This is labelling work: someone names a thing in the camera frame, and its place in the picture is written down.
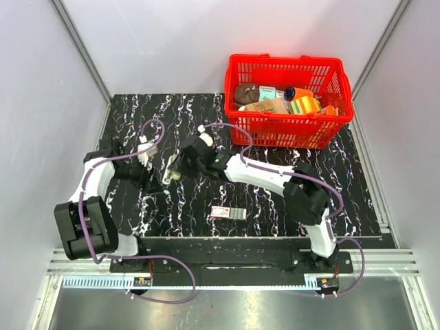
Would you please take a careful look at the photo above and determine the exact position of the red plastic basket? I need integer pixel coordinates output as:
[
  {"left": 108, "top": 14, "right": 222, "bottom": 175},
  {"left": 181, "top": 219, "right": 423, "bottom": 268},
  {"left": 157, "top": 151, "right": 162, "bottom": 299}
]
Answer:
[{"left": 224, "top": 54, "right": 354, "bottom": 149}]

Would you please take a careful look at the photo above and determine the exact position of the orange bottle blue cap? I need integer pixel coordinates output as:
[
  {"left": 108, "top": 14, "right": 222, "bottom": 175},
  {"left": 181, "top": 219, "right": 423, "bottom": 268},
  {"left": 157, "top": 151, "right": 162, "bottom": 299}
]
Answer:
[{"left": 283, "top": 87, "right": 314, "bottom": 101}]

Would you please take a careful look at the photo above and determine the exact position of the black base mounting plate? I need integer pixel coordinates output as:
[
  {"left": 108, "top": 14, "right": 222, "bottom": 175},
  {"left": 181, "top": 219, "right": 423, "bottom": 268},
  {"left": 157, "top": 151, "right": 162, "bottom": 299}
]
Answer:
[{"left": 110, "top": 237, "right": 353, "bottom": 289}]

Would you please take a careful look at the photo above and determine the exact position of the red white staples box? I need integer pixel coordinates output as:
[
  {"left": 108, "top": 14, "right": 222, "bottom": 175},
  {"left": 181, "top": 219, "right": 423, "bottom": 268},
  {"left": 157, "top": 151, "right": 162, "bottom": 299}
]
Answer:
[{"left": 210, "top": 206, "right": 247, "bottom": 220}]

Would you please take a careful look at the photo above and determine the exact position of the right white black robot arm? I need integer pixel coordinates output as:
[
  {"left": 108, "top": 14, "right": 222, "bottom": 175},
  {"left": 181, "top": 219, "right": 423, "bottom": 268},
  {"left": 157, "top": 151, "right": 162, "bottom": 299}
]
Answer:
[{"left": 166, "top": 135, "right": 338, "bottom": 272}]

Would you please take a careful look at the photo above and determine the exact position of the brown cardboard box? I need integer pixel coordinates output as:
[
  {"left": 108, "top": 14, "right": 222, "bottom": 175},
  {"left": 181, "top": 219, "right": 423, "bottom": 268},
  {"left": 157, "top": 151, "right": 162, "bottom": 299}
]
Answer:
[{"left": 238, "top": 98, "right": 289, "bottom": 114}]

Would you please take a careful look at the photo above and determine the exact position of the teal white small box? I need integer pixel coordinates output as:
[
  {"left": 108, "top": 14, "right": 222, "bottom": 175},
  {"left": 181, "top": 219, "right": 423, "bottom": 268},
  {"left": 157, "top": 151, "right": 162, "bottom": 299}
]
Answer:
[{"left": 258, "top": 85, "right": 277, "bottom": 102}]

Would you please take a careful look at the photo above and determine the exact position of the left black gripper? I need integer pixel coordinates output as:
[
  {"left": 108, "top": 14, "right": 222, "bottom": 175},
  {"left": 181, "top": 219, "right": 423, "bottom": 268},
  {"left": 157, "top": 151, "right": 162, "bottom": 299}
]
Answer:
[{"left": 112, "top": 153, "right": 164, "bottom": 195}]

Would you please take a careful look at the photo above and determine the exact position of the brown round bun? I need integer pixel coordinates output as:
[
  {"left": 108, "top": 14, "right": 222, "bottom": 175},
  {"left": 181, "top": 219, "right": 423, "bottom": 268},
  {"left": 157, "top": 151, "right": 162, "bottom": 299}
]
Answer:
[{"left": 234, "top": 83, "right": 260, "bottom": 106}]

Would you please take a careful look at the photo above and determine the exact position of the beige stapler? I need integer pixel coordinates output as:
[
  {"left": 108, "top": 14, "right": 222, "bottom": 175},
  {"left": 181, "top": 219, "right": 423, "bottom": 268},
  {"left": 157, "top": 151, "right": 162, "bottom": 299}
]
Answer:
[{"left": 162, "top": 154, "right": 181, "bottom": 185}]

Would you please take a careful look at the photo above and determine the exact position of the orange packet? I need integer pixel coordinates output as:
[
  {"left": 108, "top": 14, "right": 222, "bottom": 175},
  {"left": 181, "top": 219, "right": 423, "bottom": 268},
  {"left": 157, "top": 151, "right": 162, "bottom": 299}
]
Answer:
[{"left": 318, "top": 105, "right": 339, "bottom": 116}]

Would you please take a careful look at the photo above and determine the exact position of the black marble pattern mat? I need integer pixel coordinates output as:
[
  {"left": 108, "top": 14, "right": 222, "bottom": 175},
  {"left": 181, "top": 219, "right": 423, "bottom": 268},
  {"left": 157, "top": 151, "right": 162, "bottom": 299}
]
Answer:
[{"left": 68, "top": 93, "right": 383, "bottom": 239}]

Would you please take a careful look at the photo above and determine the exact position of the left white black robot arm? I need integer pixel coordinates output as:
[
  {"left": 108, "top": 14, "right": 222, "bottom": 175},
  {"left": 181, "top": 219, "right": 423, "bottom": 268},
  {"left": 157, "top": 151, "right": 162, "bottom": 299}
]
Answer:
[{"left": 54, "top": 136, "right": 161, "bottom": 272}]

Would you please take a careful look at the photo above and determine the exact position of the yellow green striped box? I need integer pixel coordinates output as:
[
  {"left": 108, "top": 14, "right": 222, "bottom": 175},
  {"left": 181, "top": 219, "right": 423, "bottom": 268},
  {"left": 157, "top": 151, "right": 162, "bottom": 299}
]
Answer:
[{"left": 290, "top": 96, "right": 322, "bottom": 116}]

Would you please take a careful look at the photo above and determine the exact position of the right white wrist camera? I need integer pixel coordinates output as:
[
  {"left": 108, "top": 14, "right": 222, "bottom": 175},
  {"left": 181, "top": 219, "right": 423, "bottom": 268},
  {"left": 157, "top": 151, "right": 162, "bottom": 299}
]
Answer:
[{"left": 197, "top": 125, "right": 215, "bottom": 147}]

